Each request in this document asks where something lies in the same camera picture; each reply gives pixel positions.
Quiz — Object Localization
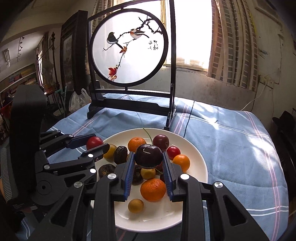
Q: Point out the pale yellow small fruit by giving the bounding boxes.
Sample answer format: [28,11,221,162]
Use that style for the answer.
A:
[128,199,144,213]

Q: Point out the orange tangerine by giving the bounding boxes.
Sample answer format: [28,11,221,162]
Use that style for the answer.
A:
[127,137,147,152]

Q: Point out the large orange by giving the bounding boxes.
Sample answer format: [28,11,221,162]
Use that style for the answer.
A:
[140,178,166,202]

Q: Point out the dark purple plum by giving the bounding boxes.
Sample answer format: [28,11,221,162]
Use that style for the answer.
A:
[134,144,163,169]

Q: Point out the small mandarin orange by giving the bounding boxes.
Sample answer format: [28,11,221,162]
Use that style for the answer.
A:
[172,154,191,173]

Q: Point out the red plum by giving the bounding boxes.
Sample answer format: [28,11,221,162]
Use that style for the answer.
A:
[152,134,170,152]

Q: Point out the small red tomato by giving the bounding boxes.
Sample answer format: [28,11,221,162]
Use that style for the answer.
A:
[166,146,181,160]

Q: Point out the red cherry tomato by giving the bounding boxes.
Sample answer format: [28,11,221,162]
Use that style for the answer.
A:
[86,136,103,150]

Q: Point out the plastic bags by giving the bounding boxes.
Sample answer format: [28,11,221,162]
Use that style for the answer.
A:
[69,89,91,113]

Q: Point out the white round plate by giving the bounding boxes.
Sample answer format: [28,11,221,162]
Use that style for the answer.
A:
[104,128,208,232]

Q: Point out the blue striped tablecloth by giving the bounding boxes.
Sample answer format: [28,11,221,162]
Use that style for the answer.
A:
[14,93,290,241]

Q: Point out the dark framed painting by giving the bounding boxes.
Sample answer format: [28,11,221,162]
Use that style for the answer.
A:
[60,10,88,95]

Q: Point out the bird painting table screen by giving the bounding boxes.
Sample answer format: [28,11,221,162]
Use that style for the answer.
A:
[87,1,176,130]

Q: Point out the left checkered curtain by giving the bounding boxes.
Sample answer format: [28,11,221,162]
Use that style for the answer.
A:
[91,0,114,33]

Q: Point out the checkered curtain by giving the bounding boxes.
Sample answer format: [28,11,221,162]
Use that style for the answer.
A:
[91,0,114,33]
[208,0,258,92]

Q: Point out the right checkered curtain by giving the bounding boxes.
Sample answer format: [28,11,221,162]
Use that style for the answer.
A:
[208,0,258,92]

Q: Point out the black power cable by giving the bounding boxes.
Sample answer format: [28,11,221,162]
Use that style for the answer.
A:
[183,100,195,138]

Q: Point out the white wall cable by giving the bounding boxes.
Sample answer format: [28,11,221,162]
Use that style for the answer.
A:
[240,81,268,112]

